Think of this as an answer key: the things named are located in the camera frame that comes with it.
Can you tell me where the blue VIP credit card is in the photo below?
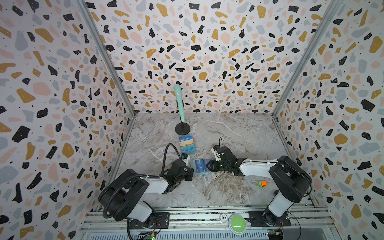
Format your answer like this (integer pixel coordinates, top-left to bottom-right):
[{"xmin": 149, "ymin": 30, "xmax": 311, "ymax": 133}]
[{"xmin": 193, "ymin": 159, "xmax": 208, "ymax": 175}]

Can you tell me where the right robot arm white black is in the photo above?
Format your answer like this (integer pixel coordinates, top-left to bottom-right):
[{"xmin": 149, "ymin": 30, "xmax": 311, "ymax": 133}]
[{"xmin": 206, "ymin": 145, "xmax": 312, "ymax": 219}]

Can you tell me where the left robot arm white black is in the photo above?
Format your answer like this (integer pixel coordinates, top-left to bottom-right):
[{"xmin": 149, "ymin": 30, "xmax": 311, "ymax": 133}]
[{"xmin": 98, "ymin": 159, "xmax": 194, "ymax": 224}]

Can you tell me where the yellow VIP card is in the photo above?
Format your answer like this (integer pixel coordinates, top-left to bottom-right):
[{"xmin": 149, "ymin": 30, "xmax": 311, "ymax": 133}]
[{"xmin": 179, "ymin": 139, "xmax": 194, "ymax": 147}]

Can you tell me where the small orange green toy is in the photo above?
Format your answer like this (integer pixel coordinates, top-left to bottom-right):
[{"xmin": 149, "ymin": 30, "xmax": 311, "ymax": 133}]
[{"xmin": 257, "ymin": 181, "xmax": 268, "ymax": 188}]

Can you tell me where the black round microphone stand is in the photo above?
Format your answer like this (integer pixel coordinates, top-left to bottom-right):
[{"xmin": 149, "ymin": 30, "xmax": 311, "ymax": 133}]
[{"xmin": 175, "ymin": 101, "xmax": 191, "ymax": 136}]

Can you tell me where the green round push button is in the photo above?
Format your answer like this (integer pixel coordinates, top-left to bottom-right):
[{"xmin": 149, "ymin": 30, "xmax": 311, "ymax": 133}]
[{"xmin": 228, "ymin": 214, "xmax": 247, "ymax": 235}]

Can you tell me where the mint green microphone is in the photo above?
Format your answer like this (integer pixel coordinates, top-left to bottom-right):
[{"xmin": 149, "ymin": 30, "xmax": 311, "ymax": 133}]
[{"xmin": 174, "ymin": 84, "xmax": 185, "ymax": 123}]

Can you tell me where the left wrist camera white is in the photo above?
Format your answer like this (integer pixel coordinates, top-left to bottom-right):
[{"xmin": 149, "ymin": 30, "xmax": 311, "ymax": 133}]
[{"xmin": 181, "ymin": 153, "xmax": 191, "ymax": 166}]

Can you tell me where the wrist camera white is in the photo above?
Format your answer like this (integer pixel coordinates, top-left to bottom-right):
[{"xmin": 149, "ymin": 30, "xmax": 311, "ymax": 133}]
[
  {"xmin": 181, "ymin": 153, "xmax": 191, "ymax": 166},
  {"xmin": 211, "ymin": 145, "xmax": 220, "ymax": 158}
]

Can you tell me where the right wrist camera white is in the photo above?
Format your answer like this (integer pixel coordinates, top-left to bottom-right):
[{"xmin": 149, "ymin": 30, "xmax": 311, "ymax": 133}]
[{"xmin": 211, "ymin": 145, "xmax": 220, "ymax": 158}]

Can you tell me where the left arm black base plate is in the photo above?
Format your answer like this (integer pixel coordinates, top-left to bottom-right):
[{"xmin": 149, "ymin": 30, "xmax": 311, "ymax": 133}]
[{"xmin": 129, "ymin": 212, "xmax": 170, "ymax": 230}]

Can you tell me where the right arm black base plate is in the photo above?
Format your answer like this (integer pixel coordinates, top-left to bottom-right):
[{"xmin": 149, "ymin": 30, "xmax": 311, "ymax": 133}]
[{"xmin": 248, "ymin": 210, "xmax": 291, "ymax": 227}]

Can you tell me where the black corrugated cable hose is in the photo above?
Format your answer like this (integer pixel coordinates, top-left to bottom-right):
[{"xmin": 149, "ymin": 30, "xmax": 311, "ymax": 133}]
[{"xmin": 101, "ymin": 143, "xmax": 184, "ymax": 220}]

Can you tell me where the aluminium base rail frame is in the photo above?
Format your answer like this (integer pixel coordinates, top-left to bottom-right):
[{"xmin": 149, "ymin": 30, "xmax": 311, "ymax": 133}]
[{"xmin": 80, "ymin": 204, "xmax": 341, "ymax": 240}]

